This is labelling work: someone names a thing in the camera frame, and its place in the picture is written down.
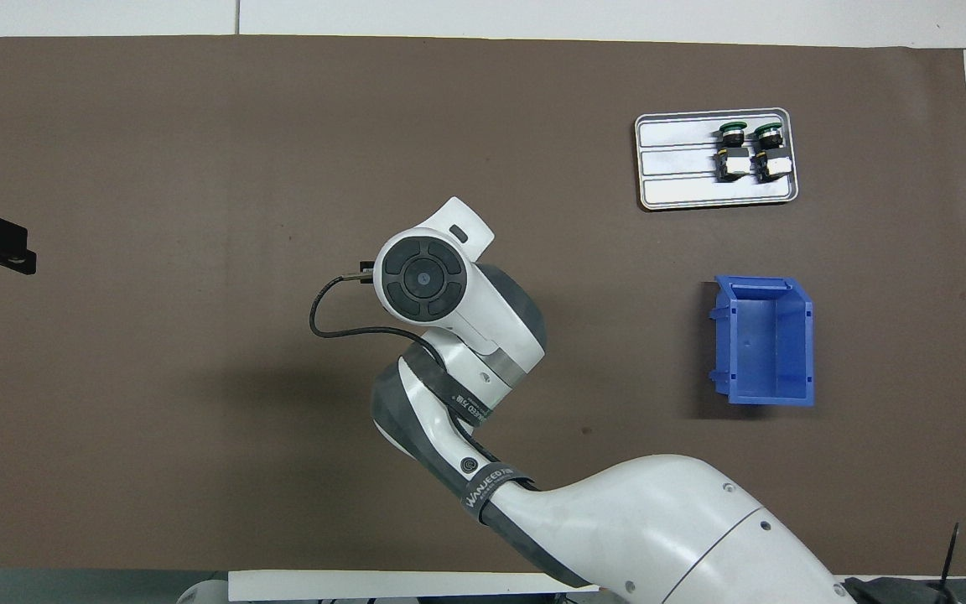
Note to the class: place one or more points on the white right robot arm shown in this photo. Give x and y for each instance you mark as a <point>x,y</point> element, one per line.
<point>659,520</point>

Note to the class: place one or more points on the brown table mat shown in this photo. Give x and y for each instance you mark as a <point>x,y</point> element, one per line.
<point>198,126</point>

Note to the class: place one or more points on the grey metal tray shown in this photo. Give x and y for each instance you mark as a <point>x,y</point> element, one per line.
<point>676,168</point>

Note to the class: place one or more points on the blue plastic storage bin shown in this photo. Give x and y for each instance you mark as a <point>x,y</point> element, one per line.
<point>768,344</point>

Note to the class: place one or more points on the green push button switch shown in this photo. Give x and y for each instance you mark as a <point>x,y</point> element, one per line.
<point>771,155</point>
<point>732,155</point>

